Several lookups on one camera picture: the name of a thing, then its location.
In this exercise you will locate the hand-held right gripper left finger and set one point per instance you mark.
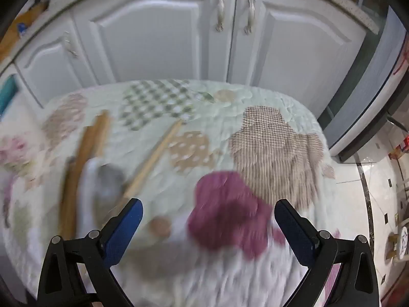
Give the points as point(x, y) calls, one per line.
point(123, 230)

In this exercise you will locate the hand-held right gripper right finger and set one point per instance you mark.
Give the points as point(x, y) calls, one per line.
point(287, 227)

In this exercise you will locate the grey metal spoon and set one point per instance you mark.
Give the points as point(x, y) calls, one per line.
point(108, 179)

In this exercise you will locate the white round stool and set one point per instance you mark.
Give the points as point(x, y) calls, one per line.
point(401, 239)

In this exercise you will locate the patchwork quilted blanket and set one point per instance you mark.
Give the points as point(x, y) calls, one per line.
point(223, 128)

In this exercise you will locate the brown cardboard box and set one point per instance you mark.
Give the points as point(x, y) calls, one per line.
point(399, 150)

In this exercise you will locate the white cabinet door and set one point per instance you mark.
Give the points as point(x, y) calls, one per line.
point(303, 54)
point(150, 38)
point(54, 67)

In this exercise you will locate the teal plastic object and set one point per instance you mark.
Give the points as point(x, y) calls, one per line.
point(6, 92)

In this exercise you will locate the blue and white carton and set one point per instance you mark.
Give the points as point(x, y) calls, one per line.
point(21, 29)

